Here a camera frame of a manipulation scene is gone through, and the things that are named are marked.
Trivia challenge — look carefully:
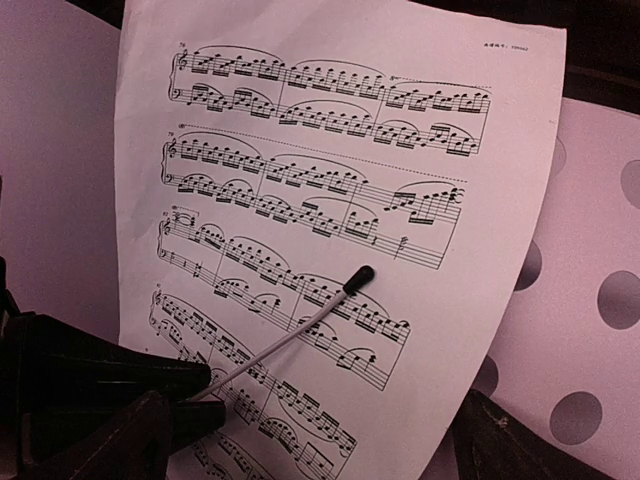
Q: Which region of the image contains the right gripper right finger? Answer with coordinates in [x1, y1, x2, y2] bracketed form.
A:
[452, 389, 639, 479]

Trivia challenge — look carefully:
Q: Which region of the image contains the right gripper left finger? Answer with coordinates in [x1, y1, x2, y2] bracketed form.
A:
[1, 287, 227, 479]

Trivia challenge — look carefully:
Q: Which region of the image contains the sheet music page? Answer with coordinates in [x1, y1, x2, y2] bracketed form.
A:
[115, 1, 567, 479]

